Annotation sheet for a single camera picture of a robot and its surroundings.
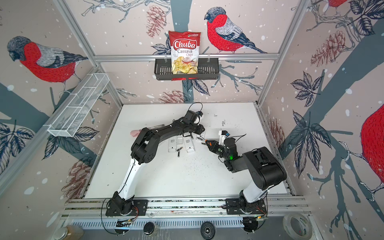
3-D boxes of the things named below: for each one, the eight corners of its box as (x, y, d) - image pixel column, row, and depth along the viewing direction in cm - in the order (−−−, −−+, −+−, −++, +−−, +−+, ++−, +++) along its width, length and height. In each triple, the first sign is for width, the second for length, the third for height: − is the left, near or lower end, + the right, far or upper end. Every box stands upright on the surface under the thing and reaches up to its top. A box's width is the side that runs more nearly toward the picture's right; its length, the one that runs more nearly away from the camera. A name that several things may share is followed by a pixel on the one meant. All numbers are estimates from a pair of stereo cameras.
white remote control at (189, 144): (186, 153, 95) (186, 152, 94) (183, 138, 103) (183, 137, 101) (196, 151, 96) (195, 150, 94) (192, 137, 103) (191, 135, 102)
